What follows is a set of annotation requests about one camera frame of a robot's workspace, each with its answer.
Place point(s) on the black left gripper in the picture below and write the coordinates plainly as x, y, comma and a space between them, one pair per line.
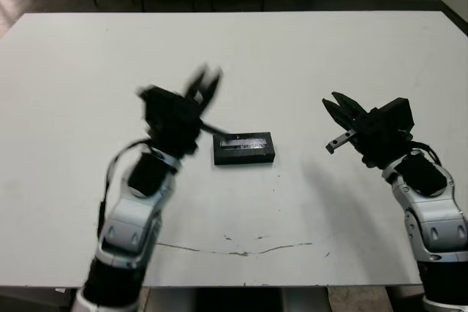
179, 136

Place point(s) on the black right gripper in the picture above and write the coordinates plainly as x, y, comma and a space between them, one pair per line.
380, 147

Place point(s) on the black printed box lid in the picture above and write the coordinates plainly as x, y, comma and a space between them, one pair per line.
243, 151

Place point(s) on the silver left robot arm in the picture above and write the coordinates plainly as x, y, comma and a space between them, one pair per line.
128, 224

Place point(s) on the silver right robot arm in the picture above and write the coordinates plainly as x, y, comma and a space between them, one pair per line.
435, 209

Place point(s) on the dark robot torso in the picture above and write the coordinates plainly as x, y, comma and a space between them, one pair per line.
237, 301

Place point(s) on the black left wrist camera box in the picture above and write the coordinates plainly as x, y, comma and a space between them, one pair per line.
161, 107

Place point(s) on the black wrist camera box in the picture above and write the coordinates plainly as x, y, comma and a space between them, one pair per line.
161, 107
393, 116

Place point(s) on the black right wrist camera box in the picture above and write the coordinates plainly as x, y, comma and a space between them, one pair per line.
393, 116

